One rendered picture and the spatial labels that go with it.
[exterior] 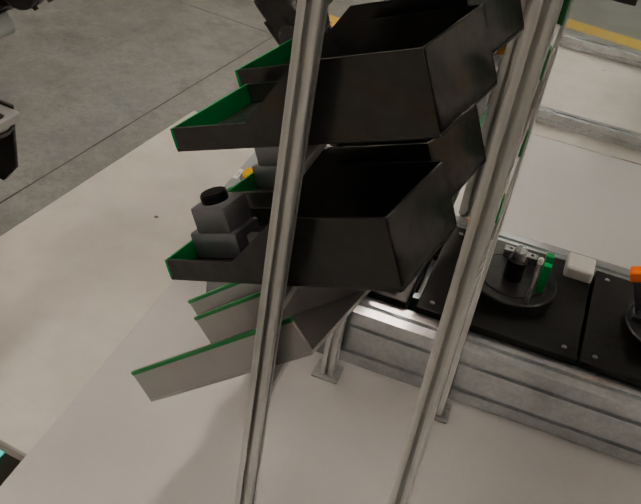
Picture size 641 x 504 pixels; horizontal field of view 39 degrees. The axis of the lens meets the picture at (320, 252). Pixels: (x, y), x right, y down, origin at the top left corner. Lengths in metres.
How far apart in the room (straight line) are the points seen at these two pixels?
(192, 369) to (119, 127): 2.63
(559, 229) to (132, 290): 0.84
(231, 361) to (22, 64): 3.18
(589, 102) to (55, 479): 1.63
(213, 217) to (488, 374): 0.54
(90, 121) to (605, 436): 2.69
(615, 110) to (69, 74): 2.41
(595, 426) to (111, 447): 0.67
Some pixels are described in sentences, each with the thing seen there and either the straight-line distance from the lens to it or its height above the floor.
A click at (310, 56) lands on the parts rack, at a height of 1.51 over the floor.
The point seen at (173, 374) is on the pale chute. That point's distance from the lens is 1.06.
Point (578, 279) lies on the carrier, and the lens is 1.49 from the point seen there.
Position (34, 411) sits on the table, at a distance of 1.29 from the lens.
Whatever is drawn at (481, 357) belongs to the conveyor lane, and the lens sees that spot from 1.31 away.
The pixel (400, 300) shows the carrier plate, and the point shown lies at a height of 0.97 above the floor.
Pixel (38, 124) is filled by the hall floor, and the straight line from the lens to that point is 3.63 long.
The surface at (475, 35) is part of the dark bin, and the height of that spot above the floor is 1.51.
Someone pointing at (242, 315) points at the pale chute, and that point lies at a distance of 1.13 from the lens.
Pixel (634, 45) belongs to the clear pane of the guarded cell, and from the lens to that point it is 2.65.
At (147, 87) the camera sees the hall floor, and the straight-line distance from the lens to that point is 3.91.
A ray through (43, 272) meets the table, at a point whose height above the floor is 0.86.
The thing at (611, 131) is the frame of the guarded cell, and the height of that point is 0.89.
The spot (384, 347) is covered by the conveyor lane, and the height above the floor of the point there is 0.91.
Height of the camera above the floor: 1.81
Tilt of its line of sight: 37 degrees down
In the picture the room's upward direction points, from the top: 10 degrees clockwise
